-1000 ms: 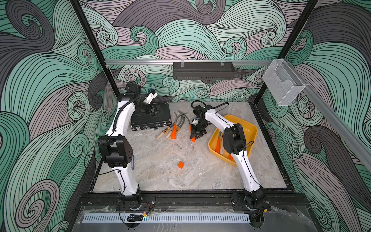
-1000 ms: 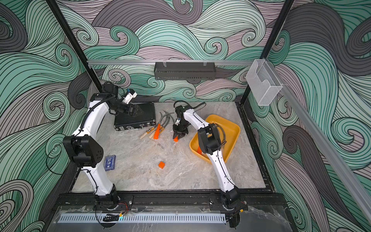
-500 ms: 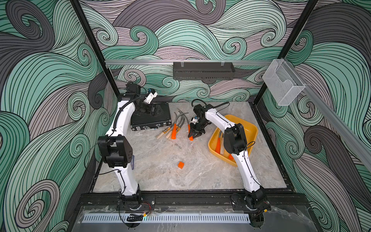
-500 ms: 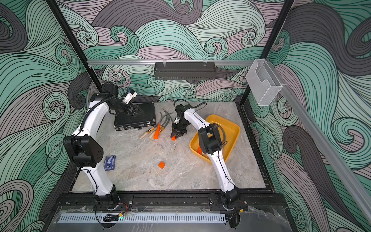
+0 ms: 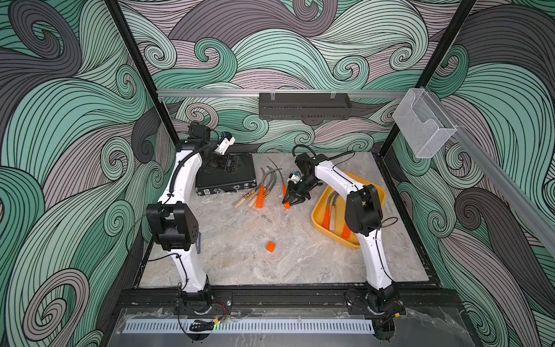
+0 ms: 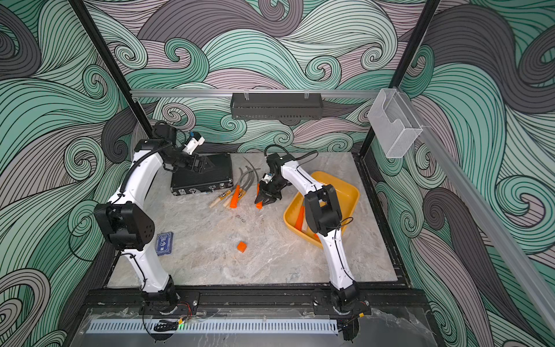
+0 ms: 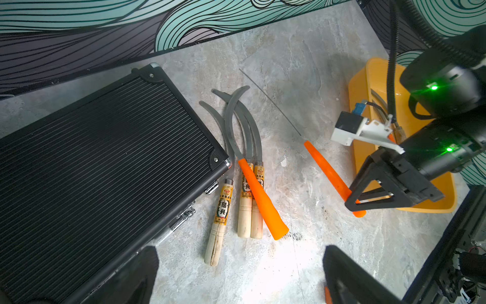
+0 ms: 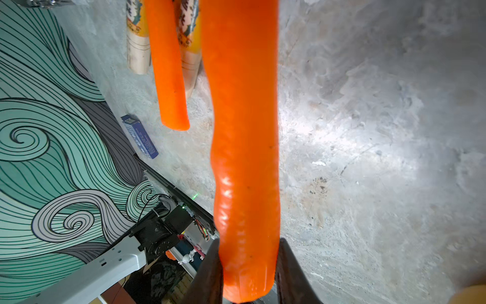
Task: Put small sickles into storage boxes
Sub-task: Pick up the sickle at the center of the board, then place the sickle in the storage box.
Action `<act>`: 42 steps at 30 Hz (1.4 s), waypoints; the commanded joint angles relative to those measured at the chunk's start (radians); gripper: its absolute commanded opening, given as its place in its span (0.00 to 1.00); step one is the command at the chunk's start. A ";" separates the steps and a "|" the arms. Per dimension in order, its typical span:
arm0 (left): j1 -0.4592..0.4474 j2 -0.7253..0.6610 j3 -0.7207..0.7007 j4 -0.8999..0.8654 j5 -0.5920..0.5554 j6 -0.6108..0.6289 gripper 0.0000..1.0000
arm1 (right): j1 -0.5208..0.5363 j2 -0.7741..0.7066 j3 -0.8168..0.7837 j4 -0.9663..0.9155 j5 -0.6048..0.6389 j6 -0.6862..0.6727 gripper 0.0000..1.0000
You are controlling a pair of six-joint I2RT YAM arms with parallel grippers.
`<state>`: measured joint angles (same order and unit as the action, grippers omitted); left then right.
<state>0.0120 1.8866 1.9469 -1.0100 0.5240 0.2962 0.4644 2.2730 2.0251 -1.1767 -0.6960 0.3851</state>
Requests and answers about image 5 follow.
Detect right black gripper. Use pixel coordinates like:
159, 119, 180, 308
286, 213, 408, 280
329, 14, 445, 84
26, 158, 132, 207
282, 176, 319, 205

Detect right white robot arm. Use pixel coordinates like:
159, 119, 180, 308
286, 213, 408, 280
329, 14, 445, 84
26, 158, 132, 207
283, 145, 400, 315

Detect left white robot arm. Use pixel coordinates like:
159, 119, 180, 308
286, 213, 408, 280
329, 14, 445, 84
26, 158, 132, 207
146, 121, 236, 307

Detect black ribbed storage case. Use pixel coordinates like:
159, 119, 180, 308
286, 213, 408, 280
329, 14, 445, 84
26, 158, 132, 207
195, 153, 257, 196

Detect yellow plastic tray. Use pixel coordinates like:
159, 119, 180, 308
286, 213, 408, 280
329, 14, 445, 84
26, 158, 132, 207
312, 169, 386, 253

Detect small orange block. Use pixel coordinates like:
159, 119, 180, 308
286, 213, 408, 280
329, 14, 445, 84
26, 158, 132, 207
266, 241, 276, 253

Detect blue card pack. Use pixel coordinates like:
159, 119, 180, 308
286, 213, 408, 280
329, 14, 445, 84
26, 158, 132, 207
195, 233, 202, 254

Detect wooden handle sickle with label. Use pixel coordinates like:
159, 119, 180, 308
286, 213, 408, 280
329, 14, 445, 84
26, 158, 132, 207
234, 168, 267, 208

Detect black wall shelf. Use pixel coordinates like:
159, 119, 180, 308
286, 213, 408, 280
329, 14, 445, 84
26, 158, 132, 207
258, 92, 353, 121

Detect clear acrylic wall holder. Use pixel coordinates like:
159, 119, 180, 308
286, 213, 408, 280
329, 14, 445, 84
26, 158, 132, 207
393, 88, 457, 159

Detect white slotted cable duct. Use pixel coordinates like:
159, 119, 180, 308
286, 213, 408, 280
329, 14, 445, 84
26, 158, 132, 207
122, 318, 374, 335

